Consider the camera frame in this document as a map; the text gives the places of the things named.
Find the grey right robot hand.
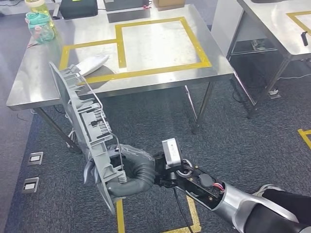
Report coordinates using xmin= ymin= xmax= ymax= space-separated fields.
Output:
xmin=84 ymin=144 xmax=156 ymax=199

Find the silver plastic wheel cover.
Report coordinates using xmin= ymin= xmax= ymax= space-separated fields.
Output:
xmin=49 ymin=62 xmax=128 ymax=216

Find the white curved plastic part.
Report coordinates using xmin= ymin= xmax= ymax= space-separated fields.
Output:
xmin=75 ymin=54 xmax=109 ymax=77

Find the stainless steel workbench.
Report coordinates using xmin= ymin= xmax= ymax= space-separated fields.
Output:
xmin=211 ymin=0 xmax=311 ymax=119
xmin=6 ymin=3 xmax=234 ymax=153

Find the steel floor socket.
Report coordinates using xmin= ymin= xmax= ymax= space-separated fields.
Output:
xmin=27 ymin=151 xmax=44 ymax=166
xmin=22 ymin=177 xmax=39 ymax=194

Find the grey laptop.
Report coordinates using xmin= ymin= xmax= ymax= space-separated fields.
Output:
xmin=103 ymin=0 xmax=149 ymax=12

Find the brown cardboard box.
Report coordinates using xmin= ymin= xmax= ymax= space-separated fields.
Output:
xmin=153 ymin=0 xmax=186 ymax=11

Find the black case yellow stripe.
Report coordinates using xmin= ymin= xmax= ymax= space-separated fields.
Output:
xmin=60 ymin=0 xmax=98 ymax=19

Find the crumpled clear plastic wrap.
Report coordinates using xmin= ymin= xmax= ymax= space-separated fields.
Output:
xmin=26 ymin=11 xmax=55 ymax=44

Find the yellow green water bottle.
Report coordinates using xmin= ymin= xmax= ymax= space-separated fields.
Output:
xmin=24 ymin=0 xmax=57 ymax=37

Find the pale grey shoe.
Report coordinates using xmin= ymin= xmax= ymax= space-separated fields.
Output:
xmin=251 ymin=39 xmax=265 ymax=51

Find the white cable bundle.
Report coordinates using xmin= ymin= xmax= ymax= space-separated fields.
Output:
xmin=64 ymin=128 xmax=78 ymax=149

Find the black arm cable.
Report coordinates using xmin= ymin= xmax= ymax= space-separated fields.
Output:
xmin=173 ymin=188 xmax=192 ymax=233

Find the white power adapter cable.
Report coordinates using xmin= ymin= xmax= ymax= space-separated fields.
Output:
xmin=268 ymin=74 xmax=311 ymax=99

